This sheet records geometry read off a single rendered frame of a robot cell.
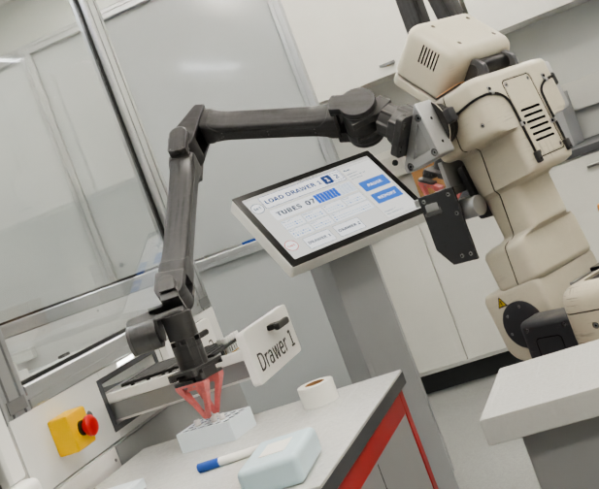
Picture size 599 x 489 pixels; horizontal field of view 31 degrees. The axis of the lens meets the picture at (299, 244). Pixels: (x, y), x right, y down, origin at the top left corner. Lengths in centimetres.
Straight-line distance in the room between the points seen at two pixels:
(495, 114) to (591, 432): 81
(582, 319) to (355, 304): 129
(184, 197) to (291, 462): 81
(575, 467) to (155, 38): 284
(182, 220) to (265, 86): 182
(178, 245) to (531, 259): 71
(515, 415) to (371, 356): 170
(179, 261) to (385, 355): 127
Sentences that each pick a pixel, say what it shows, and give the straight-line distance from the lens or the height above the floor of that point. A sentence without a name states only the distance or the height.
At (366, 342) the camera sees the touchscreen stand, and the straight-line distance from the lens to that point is 317.
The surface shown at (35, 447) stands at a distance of 200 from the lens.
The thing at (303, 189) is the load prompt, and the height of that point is 115.
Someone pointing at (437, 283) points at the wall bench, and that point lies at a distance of 513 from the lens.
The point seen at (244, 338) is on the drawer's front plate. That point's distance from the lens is 208.
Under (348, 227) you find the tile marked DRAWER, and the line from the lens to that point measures 309.
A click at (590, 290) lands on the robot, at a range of 196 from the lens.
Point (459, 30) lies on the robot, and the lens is 229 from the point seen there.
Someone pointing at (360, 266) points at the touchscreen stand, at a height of 88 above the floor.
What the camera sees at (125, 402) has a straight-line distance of 223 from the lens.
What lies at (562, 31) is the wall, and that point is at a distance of 570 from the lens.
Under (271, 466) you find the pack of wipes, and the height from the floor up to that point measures 80.
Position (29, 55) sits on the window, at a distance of 251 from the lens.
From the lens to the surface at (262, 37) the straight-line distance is 390.
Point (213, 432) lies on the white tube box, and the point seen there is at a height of 79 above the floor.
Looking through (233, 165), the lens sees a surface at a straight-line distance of 395.
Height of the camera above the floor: 114
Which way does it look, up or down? 2 degrees down
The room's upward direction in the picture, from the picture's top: 20 degrees counter-clockwise
